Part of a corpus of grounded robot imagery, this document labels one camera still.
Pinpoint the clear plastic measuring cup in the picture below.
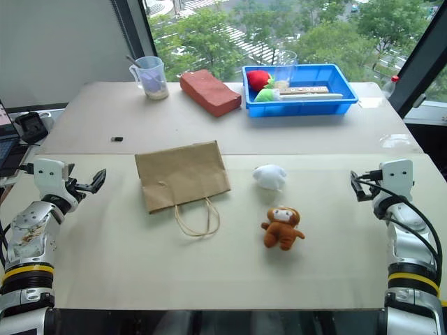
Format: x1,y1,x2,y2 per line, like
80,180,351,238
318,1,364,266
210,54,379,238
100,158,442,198
129,55,170,101

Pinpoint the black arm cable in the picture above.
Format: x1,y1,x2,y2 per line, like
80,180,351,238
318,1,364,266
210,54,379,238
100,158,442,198
0,223,12,269
357,176,444,280

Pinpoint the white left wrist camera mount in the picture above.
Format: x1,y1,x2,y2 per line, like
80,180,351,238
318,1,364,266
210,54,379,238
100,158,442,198
32,158,71,200

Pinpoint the red brick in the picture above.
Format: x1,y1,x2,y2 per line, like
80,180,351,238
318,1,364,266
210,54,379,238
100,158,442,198
179,68,243,118

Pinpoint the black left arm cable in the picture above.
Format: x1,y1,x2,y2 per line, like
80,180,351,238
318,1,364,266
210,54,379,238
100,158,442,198
0,223,12,269

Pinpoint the dark slanted window frame post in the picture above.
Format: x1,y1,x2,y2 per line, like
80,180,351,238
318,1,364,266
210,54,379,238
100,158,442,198
388,0,447,119

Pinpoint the clear bottle with red cap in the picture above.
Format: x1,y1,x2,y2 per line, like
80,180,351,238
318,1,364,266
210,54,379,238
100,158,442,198
381,74,401,99

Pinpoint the brown monkey plush toy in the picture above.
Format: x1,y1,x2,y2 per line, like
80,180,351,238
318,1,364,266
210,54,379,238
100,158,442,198
261,206,306,251

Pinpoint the metal spoon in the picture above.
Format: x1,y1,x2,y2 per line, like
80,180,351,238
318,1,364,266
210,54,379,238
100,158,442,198
125,54,145,70

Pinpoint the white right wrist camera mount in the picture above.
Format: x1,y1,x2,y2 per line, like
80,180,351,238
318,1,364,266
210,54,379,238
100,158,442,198
378,158,415,204

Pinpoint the open laptop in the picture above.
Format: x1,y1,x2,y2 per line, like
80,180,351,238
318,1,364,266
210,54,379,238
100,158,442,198
0,100,29,178

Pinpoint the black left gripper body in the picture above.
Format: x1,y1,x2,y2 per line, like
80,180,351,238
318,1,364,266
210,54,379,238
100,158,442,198
64,163,87,207

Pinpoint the brown paper bag with handles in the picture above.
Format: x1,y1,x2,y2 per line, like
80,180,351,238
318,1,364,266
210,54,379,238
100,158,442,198
134,140,233,238

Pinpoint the black power adapter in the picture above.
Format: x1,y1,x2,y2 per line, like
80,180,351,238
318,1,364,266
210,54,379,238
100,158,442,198
15,111,50,144

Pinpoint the blue plastic bin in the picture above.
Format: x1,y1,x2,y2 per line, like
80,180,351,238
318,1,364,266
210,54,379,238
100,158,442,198
241,63,360,119

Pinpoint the clear drinking glass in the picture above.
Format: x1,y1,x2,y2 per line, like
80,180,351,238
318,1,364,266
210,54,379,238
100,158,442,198
273,50,299,90

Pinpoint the purple block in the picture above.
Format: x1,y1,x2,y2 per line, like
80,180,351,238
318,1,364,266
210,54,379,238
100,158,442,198
141,72,165,92

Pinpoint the wooden block with holes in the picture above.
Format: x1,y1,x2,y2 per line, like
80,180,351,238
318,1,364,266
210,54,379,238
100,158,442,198
277,86,330,96

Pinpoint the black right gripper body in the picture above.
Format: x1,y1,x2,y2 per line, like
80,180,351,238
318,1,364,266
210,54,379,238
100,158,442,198
362,168,383,201

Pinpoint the green plush toy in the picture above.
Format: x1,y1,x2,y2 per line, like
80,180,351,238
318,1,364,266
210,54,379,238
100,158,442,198
253,87,281,103

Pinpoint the white plush toy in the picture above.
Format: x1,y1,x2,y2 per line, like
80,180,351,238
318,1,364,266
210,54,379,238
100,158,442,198
251,163,288,193

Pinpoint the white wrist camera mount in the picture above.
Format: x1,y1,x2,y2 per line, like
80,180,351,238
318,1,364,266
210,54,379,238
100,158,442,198
32,158,71,200
378,158,415,204

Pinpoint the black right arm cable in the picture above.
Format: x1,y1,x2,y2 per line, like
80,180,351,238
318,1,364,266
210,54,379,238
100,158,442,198
357,176,444,280

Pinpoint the red strawberry plush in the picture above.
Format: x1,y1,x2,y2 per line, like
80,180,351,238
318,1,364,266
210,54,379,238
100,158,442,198
246,69,276,93

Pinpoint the white flat bar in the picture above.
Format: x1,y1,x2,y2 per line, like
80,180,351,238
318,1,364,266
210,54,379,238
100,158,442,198
279,91,345,101

